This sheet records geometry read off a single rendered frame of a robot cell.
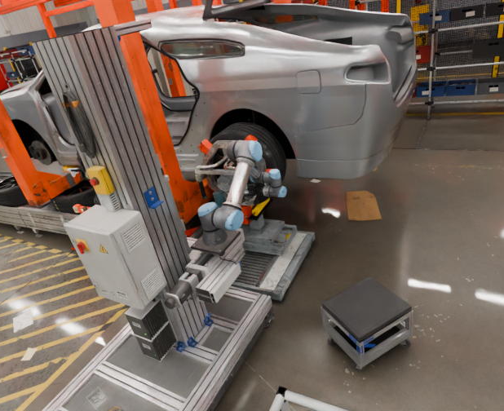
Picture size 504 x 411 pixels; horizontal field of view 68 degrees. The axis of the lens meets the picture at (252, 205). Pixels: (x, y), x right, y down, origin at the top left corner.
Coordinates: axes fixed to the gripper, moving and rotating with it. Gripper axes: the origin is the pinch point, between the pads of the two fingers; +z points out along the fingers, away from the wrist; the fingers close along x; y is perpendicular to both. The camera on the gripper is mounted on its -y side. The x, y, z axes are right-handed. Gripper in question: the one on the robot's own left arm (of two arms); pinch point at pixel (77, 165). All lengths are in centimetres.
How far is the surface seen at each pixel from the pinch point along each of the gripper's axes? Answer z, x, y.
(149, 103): -25, 50, -35
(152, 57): 452, 355, -59
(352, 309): -174, 71, 81
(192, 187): -17, 79, 39
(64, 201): 153, 28, 72
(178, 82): 239, 259, -22
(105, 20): -17, 35, -88
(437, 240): -175, 206, 97
